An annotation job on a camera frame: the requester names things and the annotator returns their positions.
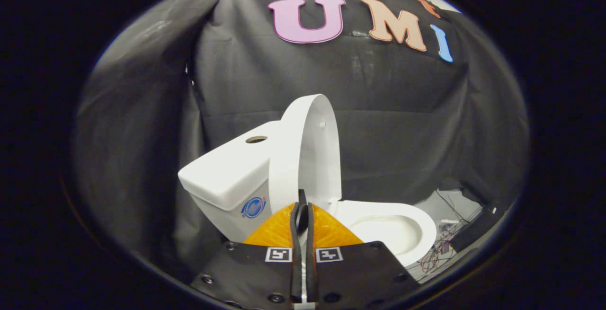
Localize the white toilet body with tank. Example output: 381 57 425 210
178 121 437 268

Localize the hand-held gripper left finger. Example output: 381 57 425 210
189 189 303 310

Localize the black backdrop cloth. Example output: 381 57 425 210
73 0 528 282

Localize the white toilet lid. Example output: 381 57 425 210
268 94 342 216

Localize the tangle of thin cables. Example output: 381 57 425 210
419 189 483 274

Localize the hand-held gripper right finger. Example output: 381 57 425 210
303 202 419 308

